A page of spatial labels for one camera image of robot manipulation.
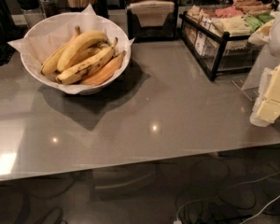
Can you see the black machine at left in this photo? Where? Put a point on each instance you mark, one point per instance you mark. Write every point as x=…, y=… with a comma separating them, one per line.
x=9, y=31

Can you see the orange ripe banana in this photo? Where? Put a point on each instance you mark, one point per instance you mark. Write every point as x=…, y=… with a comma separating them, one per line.
x=106, y=72

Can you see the spotted front yellow banana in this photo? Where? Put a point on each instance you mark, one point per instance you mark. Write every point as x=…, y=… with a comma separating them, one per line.
x=87, y=67

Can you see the large top yellow banana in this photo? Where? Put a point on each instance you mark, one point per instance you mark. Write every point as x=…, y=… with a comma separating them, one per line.
x=79, y=44

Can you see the black wire condiment rack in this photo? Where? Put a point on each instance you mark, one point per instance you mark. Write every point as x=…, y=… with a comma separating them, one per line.
x=220, y=45

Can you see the glass shaker black lid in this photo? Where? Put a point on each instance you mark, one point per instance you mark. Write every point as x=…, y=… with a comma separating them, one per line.
x=31, y=11

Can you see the white paper bowl liner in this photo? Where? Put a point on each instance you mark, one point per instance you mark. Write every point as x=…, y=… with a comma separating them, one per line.
x=49, y=31

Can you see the clear acrylic sign holder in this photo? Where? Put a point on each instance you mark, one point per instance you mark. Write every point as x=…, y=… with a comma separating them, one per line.
x=249, y=85

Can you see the left yellow banana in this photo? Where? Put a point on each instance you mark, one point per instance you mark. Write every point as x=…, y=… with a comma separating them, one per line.
x=50, y=64

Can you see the black napkin dispenser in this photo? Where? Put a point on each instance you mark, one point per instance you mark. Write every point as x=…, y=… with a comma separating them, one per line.
x=151, y=19

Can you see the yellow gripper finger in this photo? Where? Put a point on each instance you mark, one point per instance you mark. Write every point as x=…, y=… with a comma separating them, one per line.
x=269, y=110
x=278, y=84

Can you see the middle hidden yellow banana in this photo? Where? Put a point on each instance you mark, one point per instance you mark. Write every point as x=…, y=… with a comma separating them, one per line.
x=88, y=52

